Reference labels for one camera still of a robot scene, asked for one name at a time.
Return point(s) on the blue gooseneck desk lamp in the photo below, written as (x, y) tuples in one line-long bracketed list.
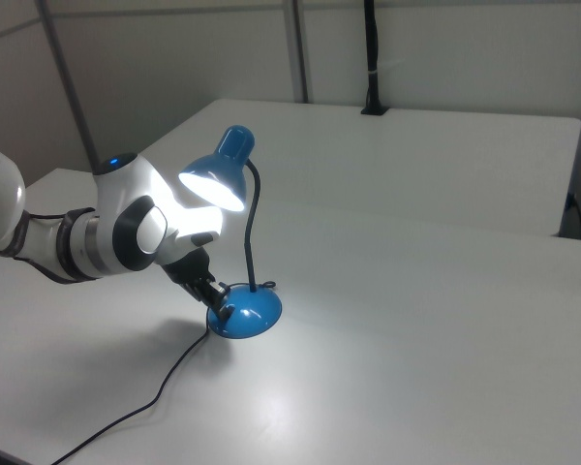
[(233, 145)]

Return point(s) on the white desk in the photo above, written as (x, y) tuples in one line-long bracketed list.
[(416, 160)]

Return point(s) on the black clamped pole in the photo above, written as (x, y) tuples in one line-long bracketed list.
[(372, 48)]

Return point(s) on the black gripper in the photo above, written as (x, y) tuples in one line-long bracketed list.
[(189, 269)]

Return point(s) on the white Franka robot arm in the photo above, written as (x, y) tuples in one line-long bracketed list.
[(121, 218)]

